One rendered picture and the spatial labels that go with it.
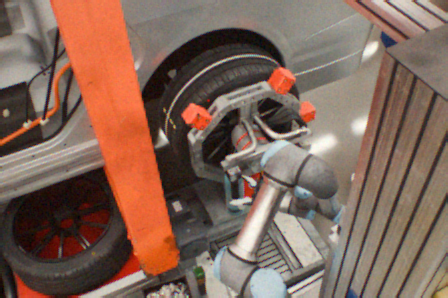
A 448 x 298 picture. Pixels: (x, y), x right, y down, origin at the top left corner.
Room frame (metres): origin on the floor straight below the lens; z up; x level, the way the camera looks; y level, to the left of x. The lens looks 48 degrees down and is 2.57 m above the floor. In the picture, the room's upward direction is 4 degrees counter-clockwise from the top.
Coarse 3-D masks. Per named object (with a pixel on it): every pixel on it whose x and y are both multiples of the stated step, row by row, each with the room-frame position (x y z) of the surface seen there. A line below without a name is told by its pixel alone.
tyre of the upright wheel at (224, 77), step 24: (216, 48) 1.82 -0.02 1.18; (240, 48) 1.83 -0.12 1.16; (192, 72) 1.71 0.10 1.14; (216, 72) 1.66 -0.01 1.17; (240, 72) 1.64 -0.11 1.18; (264, 72) 1.67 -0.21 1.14; (168, 96) 1.68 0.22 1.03; (192, 96) 1.59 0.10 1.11; (216, 96) 1.58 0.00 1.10; (168, 120) 1.61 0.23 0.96; (192, 168) 1.53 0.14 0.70
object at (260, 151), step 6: (294, 138) 1.42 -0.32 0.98; (300, 138) 1.42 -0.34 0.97; (306, 138) 1.44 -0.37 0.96; (270, 144) 1.40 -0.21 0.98; (258, 150) 1.37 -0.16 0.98; (264, 150) 1.36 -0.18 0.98; (246, 156) 1.34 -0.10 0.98; (252, 156) 1.34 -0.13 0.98; (258, 156) 1.35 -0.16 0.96; (222, 162) 1.32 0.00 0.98; (234, 162) 1.31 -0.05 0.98; (240, 162) 1.32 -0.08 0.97; (222, 168) 1.30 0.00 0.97; (228, 168) 1.30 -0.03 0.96
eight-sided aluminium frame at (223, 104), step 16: (224, 96) 1.56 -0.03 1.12; (240, 96) 1.58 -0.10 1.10; (256, 96) 1.56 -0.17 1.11; (272, 96) 1.59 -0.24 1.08; (288, 96) 1.63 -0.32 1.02; (208, 112) 1.53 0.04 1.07; (224, 112) 1.50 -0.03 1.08; (208, 128) 1.48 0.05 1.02; (288, 128) 1.67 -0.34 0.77; (192, 144) 1.45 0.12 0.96; (192, 160) 1.49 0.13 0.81; (208, 176) 1.47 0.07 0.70; (224, 176) 1.50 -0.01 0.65
